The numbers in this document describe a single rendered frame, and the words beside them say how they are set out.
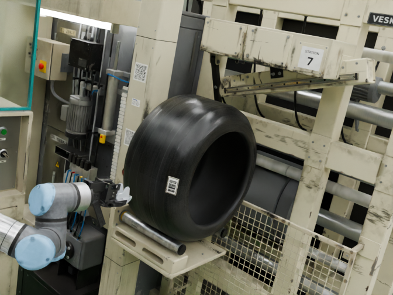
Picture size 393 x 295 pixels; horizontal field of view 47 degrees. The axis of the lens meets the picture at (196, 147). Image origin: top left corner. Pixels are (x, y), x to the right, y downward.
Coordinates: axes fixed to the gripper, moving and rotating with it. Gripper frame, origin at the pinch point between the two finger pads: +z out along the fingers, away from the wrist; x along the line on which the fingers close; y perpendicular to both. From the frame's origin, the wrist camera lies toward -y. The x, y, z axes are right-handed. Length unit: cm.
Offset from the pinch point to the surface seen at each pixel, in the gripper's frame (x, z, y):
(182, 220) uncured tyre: -11.7, 18.8, -5.2
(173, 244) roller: -6.7, 24.0, -18.0
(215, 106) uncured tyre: -6.0, 27.8, 37.8
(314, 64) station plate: -31, 48, 62
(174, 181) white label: -10.8, 9.3, 10.1
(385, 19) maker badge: -41, 76, 88
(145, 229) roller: 8.8, 24.0, -18.1
